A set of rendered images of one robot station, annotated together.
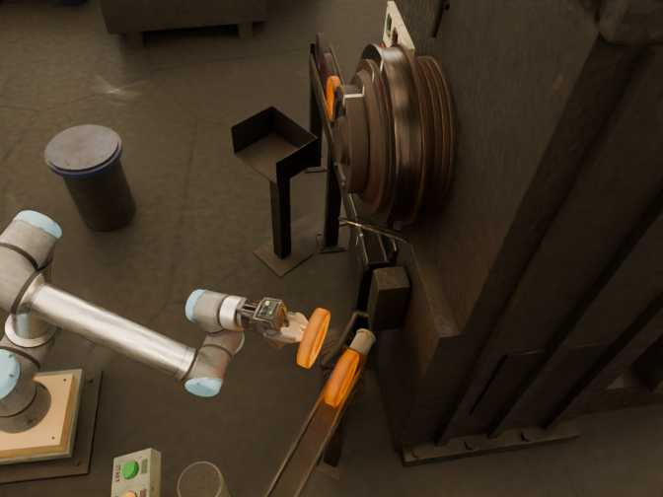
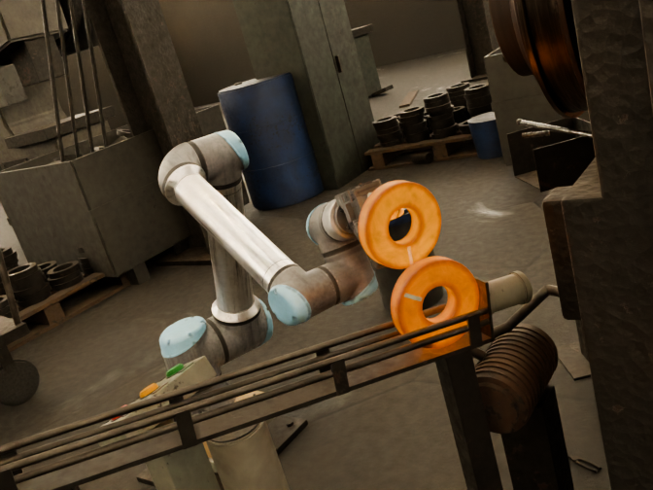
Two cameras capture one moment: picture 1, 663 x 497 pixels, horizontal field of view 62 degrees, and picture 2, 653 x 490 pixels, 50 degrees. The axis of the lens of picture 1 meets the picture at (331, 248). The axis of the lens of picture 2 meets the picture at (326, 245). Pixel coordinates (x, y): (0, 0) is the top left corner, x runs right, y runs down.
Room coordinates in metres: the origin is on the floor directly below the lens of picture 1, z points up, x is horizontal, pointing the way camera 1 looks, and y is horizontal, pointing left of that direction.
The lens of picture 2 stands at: (-0.14, -0.79, 1.20)
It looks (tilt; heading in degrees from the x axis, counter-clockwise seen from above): 18 degrees down; 51
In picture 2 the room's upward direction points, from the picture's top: 16 degrees counter-clockwise
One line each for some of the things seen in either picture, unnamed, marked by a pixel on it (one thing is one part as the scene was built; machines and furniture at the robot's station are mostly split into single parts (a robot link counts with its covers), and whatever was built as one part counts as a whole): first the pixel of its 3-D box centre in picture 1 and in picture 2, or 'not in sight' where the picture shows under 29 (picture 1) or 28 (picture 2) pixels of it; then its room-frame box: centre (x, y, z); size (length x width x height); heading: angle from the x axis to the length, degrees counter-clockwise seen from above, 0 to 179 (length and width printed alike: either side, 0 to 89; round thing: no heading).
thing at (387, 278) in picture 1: (388, 300); (586, 253); (0.92, -0.18, 0.68); 0.11 x 0.08 x 0.24; 102
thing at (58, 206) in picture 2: not in sight; (128, 193); (1.89, 3.56, 0.43); 1.23 x 0.93 x 0.87; 10
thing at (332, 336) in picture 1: (337, 391); (530, 463); (0.80, -0.06, 0.27); 0.22 x 0.13 x 0.53; 12
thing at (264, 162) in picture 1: (277, 198); (574, 248); (1.61, 0.24, 0.36); 0.26 x 0.20 x 0.72; 47
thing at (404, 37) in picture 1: (396, 51); not in sight; (1.51, -0.15, 1.15); 0.26 x 0.02 x 0.18; 12
